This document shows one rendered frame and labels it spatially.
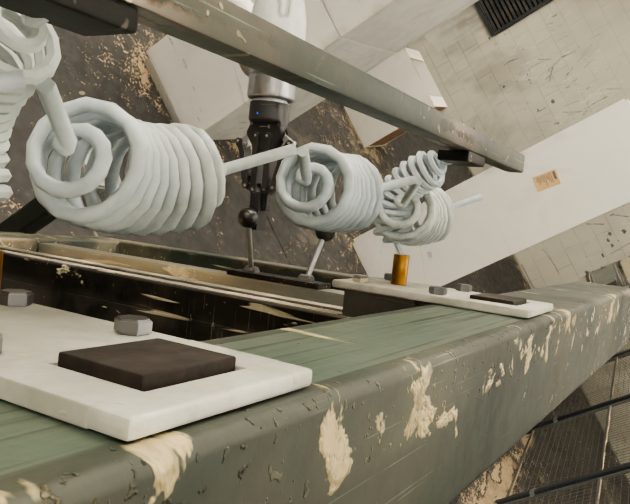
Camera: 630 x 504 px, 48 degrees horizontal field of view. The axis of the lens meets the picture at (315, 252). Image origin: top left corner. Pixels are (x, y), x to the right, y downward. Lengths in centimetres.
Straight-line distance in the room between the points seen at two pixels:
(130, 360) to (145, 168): 13
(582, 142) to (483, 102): 468
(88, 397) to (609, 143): 457
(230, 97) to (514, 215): 207
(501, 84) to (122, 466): 914
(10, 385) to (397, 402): 18
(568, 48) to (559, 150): 454
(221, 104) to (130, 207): 349
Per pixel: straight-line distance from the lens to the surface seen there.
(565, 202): 476
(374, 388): 31
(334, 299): 120
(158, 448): 21
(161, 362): 25
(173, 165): 38
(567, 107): 916
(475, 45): 939
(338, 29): 355
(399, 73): 622
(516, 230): 482
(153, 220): 39
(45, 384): 23
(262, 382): 25
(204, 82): 390
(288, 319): 73
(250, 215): 127
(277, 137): 130
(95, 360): 25
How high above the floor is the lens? 210
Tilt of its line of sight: 27 degrees down
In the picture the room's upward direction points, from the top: 62 degrees clockwise
